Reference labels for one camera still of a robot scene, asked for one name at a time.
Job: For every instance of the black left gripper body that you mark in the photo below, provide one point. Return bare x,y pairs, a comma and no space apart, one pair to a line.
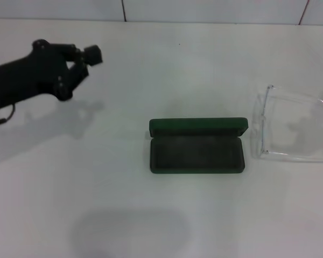
24,78

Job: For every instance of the green glasses case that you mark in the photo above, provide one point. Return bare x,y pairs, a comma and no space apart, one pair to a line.
196,153

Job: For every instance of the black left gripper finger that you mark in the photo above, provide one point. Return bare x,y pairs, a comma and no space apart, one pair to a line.
78,76
92,55

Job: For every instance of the clear transparent glasses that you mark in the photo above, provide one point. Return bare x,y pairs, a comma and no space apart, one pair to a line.
263,134

